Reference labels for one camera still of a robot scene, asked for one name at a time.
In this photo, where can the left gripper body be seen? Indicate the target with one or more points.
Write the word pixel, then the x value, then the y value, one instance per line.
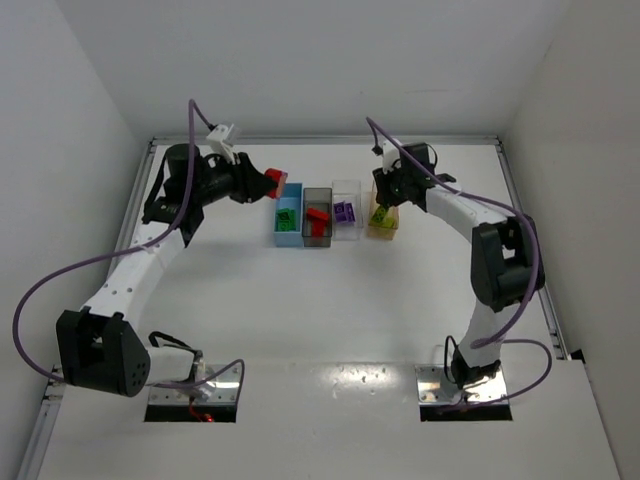
pixel 244 178

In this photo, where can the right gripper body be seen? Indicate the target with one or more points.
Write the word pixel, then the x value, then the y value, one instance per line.
pixel 388 187

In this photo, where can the green lego stack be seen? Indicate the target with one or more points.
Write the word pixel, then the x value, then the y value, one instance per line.
pixel 378 215

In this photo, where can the lime green lego brick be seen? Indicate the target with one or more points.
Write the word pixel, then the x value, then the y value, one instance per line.
pixel 389 222

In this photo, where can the green lego plate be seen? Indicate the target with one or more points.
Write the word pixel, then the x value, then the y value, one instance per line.
pixel 286 214

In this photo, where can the purple lego brick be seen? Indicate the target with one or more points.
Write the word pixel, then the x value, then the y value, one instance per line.
pixel 347 217

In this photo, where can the green number lego brick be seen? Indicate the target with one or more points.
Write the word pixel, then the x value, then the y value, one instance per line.
pixel 285 226

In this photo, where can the red and green lego block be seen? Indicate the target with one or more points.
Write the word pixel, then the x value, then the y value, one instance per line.
pixel 317 228

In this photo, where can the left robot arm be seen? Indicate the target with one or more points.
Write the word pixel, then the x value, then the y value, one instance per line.
pixel 99 345

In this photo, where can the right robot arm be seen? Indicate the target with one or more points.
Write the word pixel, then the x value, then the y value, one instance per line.
pixel 505 270

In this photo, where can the amber container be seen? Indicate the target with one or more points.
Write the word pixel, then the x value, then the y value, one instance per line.
pixel 377 232

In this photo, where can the clear container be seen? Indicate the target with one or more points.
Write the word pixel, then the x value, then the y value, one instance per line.
pixel 349 192

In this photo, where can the blue container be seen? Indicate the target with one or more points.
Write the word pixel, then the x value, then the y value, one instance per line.
pixel 291 198

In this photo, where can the dark grey container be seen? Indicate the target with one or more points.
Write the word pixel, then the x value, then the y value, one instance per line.
pixel 320 198

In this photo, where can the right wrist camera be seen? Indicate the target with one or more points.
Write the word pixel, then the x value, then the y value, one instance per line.
pixel 388 154

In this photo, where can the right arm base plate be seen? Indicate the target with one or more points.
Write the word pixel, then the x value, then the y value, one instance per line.
pixel 434 390

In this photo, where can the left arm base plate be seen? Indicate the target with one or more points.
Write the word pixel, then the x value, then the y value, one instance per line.
pixel 220 386

